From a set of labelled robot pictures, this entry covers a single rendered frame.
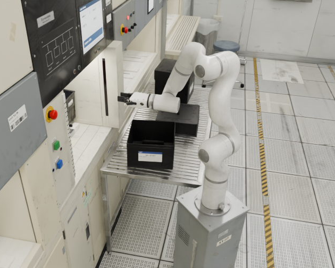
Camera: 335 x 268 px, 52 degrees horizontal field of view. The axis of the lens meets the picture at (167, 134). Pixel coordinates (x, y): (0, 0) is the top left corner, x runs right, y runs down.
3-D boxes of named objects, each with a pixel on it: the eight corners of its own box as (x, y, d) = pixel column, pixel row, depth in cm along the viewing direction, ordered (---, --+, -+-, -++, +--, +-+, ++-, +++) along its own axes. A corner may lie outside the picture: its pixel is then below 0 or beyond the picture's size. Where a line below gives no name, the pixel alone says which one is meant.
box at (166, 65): (187, 105, 277) (190, 75, 263) (153, 99, 282) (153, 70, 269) (194, 90, 300) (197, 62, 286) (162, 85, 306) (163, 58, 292)
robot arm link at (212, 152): (233, 177, 174) (240, 137, 161) (208, 193, 163) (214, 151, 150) (215, 165, 181) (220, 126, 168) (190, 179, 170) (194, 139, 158)
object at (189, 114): (196, 137, 237) (198, 120, 230) (153, 132, 240) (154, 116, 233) (199, 116, 262) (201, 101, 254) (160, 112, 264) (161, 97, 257)
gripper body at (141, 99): (148, 111, 184) (128, 108, 186) (153, 103, 193) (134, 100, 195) (148, 99, 180) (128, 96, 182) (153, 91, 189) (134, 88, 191)
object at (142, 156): (126, 167, 206) (125, 143, 197) (132, 141, 230) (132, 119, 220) (173, 169, 206) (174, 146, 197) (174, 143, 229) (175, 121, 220)
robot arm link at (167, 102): (157, 90, 186) (152, 101, 180) (181, 93, 184) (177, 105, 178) (158, 101, 193) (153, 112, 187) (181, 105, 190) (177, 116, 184)
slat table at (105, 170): (191, 270, 237) (201, 185, 196) (107, 254, 245) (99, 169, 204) (207, 158, 345) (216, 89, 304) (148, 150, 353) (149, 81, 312)
